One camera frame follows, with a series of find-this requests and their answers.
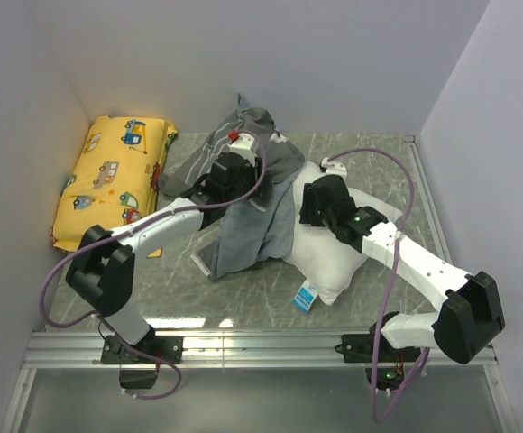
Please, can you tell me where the blue-grey pillowcase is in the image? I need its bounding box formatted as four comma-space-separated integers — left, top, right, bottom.
158, 95, 306, 281

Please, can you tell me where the white pillow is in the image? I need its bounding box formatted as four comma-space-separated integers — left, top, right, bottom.
283, 162, 402, 306

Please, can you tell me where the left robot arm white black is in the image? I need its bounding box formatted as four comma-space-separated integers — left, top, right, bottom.
66, 152, 267, 363

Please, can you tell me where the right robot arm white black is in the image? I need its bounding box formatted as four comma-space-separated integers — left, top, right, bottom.
300, 175, 505, 364

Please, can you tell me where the blue white pillow label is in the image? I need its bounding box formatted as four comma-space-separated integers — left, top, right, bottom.
292, 281, 318, 314

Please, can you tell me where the yellow cartoon car pillow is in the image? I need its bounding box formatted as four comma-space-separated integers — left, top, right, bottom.
52, 115, 178, 252

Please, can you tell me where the right black controller box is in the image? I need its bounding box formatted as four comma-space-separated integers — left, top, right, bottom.
376, 367, 406, 392

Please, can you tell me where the black controller box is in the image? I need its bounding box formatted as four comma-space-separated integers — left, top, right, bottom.
118, 369, 159, 391
376, 367, 406, 392

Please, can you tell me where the left black controller box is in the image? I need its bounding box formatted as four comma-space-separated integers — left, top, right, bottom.
118, 369, 159, 391

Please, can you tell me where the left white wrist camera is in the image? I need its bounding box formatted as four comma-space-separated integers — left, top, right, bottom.
228, 130, 257, 163

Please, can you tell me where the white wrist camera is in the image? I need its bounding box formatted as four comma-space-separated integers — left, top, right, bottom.
319, 157, 347, 180
228, 130, 257, 163

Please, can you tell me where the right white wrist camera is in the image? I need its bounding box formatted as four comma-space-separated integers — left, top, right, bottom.
319, 157, 347, 180

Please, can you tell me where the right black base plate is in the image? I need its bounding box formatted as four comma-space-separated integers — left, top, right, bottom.
334, 334, 405, 364

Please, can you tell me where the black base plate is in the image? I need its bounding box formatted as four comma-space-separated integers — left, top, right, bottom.
100, 336, 184, 364
334, 334, 405, 364

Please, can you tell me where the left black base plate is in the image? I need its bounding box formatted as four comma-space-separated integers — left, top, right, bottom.
100, 336, 184, 364

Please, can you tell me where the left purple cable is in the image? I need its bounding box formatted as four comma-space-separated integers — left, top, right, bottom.
39, 130, 268, 401

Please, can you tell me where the purple cable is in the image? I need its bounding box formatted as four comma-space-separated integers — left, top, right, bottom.
39, 130, 268, 401
326, 147, 430, 425

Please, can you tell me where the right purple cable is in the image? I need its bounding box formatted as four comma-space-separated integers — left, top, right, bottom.
326, 147, 430, 425

